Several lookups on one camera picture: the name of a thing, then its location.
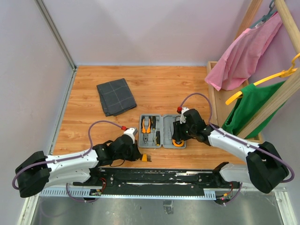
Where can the orange tape measure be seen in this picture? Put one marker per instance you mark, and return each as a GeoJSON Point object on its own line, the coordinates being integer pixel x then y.
{"type": "Point", "coordinates": [177, 143]}

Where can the wooden clothes rack frame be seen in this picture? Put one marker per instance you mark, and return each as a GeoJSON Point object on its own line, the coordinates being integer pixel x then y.
{"type": "Point", "coordinates": [289, 87]}

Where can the orange black pliers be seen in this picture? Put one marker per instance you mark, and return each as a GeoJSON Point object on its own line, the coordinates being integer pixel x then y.
{"type": "Point", "coordinates": [146, 128]}

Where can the black yellow thick screwdriver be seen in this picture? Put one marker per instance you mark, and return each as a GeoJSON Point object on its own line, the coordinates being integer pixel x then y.
{"type": "Point", "coordinates": [153, 122]}

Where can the pink shirt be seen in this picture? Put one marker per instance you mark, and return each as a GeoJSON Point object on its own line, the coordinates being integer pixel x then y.
{"type": "Point", "coordinates": [240, 59]}

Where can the black yellow slim screwdriver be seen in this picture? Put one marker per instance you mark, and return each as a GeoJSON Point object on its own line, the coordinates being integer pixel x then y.
{"type": "Point", "coordinates": [157, 138]}

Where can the grey plastic tool case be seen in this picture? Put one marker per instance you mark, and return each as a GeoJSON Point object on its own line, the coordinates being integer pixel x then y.
{"type": "Point", "coordinates": [156, 131]}

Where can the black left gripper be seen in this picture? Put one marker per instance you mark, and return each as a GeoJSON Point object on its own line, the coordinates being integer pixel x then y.
{"type": "Point", "coordinates": [136, 154]}

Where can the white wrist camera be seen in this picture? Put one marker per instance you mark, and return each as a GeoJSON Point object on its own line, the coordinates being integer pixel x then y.
{"type": "Point", "coordinates": [182, 116]}
{"type": "Point", "coordinates": [131, 132]}

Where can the teal clothes hanger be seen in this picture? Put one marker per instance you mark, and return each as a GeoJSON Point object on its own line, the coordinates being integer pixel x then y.
{"type": "Point", "coordinates": [265, 17]}

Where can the green shirt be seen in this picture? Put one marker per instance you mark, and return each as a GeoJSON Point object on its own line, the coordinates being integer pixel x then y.
{"type": "Point", "coordinates": [253, 98]}

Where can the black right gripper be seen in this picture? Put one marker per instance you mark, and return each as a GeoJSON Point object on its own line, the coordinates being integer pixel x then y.
{"type": "Point", "coordinates": [177, 135]}

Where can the dark grey checked cloth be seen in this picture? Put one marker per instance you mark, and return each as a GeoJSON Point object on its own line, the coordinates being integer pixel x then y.
{"type": "Point", "coordinates": [116, 97]}

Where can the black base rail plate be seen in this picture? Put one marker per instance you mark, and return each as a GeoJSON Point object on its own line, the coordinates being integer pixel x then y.
{"type": "Point", "coordinates": [156, 182]}

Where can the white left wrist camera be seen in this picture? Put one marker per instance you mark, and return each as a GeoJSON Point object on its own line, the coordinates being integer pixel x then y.
{"type": "Point", "coordinates": [131, 132]}

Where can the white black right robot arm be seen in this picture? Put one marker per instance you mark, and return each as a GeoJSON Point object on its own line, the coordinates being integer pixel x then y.
{"type": "Point", "coordinates": [264, 167]}

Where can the yellow clothes hanger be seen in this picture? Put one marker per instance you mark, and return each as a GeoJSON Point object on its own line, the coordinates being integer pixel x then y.
{"type": "Point", "coordinates": [282, 74]}

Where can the orange black hex key set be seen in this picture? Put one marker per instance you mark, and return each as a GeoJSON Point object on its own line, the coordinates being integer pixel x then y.
{"type": "Point", "coordinates": [146, 158]}

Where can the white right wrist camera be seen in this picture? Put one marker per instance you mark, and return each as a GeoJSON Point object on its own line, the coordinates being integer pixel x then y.
{"type": "Point", "coordinates": [182, 116]}

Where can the aluminium frame rail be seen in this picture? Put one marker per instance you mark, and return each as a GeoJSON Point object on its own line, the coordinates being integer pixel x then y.
{"type": "Point", "coordinates": [91, 193]}

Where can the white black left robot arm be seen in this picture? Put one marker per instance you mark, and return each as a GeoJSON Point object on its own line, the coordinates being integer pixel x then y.
{"type": "Point", "coordinates": [40, 171]}

